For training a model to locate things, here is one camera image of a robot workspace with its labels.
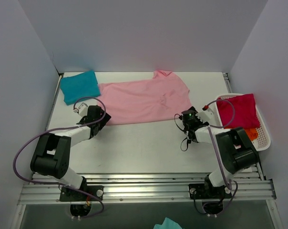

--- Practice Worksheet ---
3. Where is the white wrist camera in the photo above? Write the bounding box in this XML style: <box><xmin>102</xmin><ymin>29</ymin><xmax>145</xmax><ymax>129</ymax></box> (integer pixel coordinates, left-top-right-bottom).
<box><xmin>196</xmin><ymin>105</ymin><xmax>214</xmax><ymax>123</ymax></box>
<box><xmin>73</xmin><ymin>103</ymin><xmax>89</xmax><ymax>117</ymax></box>

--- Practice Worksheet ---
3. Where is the crimson t shirt in basket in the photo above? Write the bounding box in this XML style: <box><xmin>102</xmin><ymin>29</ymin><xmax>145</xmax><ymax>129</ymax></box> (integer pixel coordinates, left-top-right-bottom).
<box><xmin>216</xmin><ymin>94</ymin><xmax>260</xmax><ymax>129</ymax></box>

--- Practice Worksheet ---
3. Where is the mint green cloth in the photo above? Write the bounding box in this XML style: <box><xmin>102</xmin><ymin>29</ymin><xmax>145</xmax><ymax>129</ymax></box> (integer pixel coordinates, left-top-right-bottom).
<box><xmin>153</xmin><ymin>218</ymin><xmax>182</xmax><ymax>229</ymax></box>

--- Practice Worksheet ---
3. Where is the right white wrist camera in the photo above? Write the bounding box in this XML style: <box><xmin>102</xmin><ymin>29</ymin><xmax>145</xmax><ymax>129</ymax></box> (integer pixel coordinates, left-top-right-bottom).
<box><xmin>196</xmin><ymin>105</ymin><xmax>214</xmax><ymax>123</ymax></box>

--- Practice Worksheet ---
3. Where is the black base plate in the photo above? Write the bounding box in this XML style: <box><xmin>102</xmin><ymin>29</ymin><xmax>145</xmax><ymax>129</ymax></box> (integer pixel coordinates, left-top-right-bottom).
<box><xmin>59</xmin><ymin>185</ymin><xmax>104</xmax><ymax>202</ymax></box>
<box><xmin>188</xmin><ymin>183</ymin><xmax>232</xmax><ymax>200</ymax></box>

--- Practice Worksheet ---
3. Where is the black wire loop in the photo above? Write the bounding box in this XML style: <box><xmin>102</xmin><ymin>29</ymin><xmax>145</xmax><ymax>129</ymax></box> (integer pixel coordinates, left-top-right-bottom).
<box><xmin>174</xmin><ymin>113</ymin><xmax>192</xmax><ymax>152</ymax></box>

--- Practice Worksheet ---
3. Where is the pink t shirt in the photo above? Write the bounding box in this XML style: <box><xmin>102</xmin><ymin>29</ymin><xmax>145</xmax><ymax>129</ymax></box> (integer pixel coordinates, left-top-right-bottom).
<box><xmin>99</xmin><ymin>70</ymin><xmax>192</xmax><ymax>125</ymax></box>

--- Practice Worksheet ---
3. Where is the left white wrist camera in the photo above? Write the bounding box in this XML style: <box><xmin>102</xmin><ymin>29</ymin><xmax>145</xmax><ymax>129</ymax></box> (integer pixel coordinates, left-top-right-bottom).
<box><xmin>73</xmin><ymin>103</ymin><xmax>89</xmax><ymax>117</ymax></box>

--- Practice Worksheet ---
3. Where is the white plastic basket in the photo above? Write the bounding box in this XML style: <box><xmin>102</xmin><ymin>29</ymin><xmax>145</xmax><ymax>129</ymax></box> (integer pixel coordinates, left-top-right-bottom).
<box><xmin>216</xmin><ymin>94</ymin><xmax>271</xmax><ymax>151</ymax></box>

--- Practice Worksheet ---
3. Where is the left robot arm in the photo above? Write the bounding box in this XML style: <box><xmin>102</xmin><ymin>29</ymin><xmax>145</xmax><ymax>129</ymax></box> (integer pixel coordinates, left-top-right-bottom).
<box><xmin>30</xmin><ymin>104</ymin><xmax>111</xmax><ymax>200</ymax></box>

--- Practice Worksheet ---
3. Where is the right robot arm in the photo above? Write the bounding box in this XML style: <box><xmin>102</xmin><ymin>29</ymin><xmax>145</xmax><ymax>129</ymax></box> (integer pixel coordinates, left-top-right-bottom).
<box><xmin>178</xmin><ymin>107</ymin><xmax>259</xmax><ymax>197</ymax></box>

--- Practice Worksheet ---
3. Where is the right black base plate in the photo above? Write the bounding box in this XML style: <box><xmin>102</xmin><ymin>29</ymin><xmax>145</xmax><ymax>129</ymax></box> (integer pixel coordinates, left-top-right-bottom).
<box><xmin>188</xmin><ymin>183</ymin><xmax>232</xmax><ymax>200</ymax></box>

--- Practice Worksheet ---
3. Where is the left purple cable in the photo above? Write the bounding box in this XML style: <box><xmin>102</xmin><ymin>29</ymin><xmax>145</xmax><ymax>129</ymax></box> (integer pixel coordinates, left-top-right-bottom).
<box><xmin>13</xmin><ymin>96</ymin><xmax>107</xmax><ymax>218</ymax></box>

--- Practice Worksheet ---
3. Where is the folded teal t shirt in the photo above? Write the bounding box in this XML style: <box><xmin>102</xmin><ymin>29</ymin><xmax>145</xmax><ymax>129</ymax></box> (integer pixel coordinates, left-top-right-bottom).
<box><xmin>60</xmin><ymin>71</ymin><xmax>101</xmax><ymax>105</ymax></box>

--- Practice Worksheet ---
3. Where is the orange t shirt in basket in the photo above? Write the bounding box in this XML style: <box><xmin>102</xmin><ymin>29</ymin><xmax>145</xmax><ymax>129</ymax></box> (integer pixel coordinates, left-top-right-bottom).
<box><xmin>245</xmin><ymin>128</ymin><xmax>258</xmax><ymax>141</ymax></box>

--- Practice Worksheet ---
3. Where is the purple cable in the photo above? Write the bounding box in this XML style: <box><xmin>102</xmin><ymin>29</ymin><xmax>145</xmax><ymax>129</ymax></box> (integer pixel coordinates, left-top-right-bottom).
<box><xmin>13</xmin><ymin>96</ymin><xmax>107</xmax><ymax>218</ymax></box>
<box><xmin>196</xmin><ymin>98</ymin><xmax>238</xmax><ymax>214</ymax></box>

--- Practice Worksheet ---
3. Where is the aluminium rail frame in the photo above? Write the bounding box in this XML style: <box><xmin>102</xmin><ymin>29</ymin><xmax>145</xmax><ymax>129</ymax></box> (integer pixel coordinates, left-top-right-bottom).
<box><xmin>18</xmin><ymin>171</ymin><xmax>276</xmax><ymax>205</ymax></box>

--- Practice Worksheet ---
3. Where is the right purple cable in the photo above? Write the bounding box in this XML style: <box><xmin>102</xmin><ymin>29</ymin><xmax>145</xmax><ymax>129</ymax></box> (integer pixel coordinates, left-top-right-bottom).
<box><xmin>196</xmin><ymin>98</ymin><xmax>238</xmax><ymax>214</ymax></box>

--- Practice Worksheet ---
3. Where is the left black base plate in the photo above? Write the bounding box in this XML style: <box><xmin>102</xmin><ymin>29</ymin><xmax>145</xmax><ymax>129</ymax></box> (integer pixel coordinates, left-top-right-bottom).
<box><xmin>59</xmin><ymin>185</ymin><xmax>104</xmax><ymax>202</ymax></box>

